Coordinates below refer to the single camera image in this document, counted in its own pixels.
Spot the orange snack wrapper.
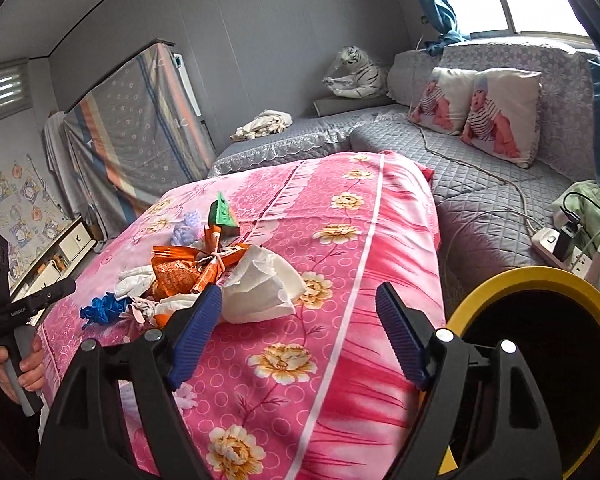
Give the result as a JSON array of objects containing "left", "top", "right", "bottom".
[{"left": 150, "top": 226, "right": 250, "bottom": 300}]

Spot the yellow rimmed trash bin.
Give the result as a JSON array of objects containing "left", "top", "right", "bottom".
[{"left": 446, "top": 266, "right": 600, "bottom": 479}]

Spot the right baby print pillow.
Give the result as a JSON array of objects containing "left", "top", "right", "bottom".
[{"left": 460, "top": 68, "right": 542, "bottom": 169}]

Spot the green cloth on sofa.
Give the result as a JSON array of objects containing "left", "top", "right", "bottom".
[{"left": 550, "top": 180, "right": 600, "bottom": 245}]

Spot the baby print pillow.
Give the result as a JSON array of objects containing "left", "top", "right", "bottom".
[
  {"left": 460, "top": 68, "right": 542, "bottom": 169},
  {"left": 411, "top": 67, "right": 478, "bottom": 134}
]

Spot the purple foam net sleeve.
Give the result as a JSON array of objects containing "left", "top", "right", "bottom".
[{"left": 171, "top": 211, "right": 204, "bottom": 246}]

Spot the cartoon wall poster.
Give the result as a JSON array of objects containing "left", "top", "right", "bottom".
[{"left": 0, "top": 158, "right": 71, "bottom": 287}]

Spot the white tiger plush toy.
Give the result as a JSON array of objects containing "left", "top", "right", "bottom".
[{"left": 322, "top": 46, "right": 388, "bottom": 100}]

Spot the left baby print pillow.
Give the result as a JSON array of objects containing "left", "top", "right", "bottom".
[{"left": 411, "top": 67, "right": 478, "bottom": 134}]

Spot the white napkin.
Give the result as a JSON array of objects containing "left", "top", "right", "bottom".
[{"left": 221, "top": 245, "right": 306, "bottom": 324}]

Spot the grey flat cushion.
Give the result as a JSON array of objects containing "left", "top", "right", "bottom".
[{"left": 313, "top": 96, "right": 394, "bottom": 117}]

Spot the beige crumpled cloth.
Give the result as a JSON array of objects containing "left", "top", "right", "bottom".
[{"left": 230, "top": 110, "right": 292, "bottom": 142}]

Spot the left blue curtain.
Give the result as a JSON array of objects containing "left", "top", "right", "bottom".
[{"left": 418, "top": 0, "right": 470, "bottom": 56}]

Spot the person's left hand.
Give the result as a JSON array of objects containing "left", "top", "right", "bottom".
[{"left": 0, "top": 335, "right": 45, "bottom": 404}]

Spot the grey beige cloth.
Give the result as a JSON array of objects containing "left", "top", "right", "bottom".
[{"left": 120, "top": 292, "right": 199, "bottom": 328}]

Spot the white drawer cabinet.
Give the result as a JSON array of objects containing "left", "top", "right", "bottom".
[{"left": 12, "top": 218, "right": 97, "bottom": 300}]

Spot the green snack wrapper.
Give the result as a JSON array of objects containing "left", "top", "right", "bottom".
[{"left": 208, "top": 192, "right": 240, "bottom": 237}]

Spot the white power strip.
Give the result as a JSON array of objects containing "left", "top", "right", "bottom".
[{"left": 531, "top": 228, "right": 600, "bottom": 290}]

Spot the pink floral bed sheet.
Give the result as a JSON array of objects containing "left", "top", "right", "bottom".
[{"left": 40, "top": 153, "right": 445, "bottom": 479}]

